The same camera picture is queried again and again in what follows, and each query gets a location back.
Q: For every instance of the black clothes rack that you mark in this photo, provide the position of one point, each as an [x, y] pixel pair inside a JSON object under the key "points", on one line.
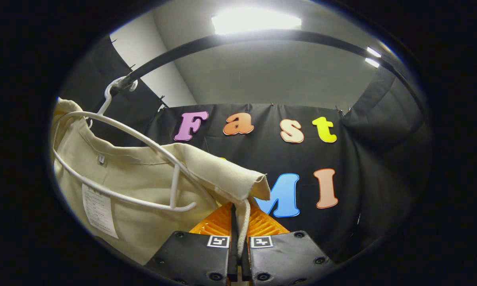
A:
{"points": [[242, 36]]}

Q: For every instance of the large ceiling light panel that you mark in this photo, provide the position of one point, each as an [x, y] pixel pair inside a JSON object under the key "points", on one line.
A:
{"points": [[256, 20]]}

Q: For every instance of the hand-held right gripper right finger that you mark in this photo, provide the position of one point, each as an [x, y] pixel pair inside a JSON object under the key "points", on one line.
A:
{"points": [[286, 258]]}

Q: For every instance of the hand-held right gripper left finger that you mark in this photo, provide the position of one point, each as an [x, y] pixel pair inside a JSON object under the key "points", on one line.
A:
{"points": [[198, 258]]}

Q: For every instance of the white plastic hanger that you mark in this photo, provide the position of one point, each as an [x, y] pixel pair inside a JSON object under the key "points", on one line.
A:
{"points": [[143, 138]]}

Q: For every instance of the black backdrop cloth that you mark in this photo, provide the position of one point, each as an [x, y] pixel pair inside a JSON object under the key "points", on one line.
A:
{"points": [[365, 167]]}

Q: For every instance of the small ceiling light panel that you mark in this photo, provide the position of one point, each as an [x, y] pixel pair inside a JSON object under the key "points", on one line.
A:
{"points": [[373, 52]]}

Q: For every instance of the cream shirt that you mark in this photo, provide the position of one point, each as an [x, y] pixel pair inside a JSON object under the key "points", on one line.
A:
{"points": [[143, 174]]}

